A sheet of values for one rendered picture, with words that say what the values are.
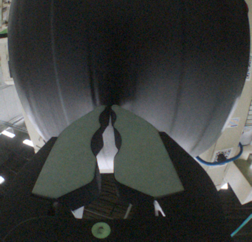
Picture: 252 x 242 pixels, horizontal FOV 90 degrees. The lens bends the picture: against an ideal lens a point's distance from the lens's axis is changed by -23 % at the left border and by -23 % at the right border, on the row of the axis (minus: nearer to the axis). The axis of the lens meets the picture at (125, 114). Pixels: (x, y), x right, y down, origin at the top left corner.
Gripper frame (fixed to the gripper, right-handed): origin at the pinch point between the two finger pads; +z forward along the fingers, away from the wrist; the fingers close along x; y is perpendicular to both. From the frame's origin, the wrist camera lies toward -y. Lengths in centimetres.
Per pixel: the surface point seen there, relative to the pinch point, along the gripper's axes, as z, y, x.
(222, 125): 2.2, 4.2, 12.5
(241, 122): 19.2, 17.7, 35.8
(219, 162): 15.1, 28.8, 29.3
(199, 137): 2.1, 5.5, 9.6
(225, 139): 18.6, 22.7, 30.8
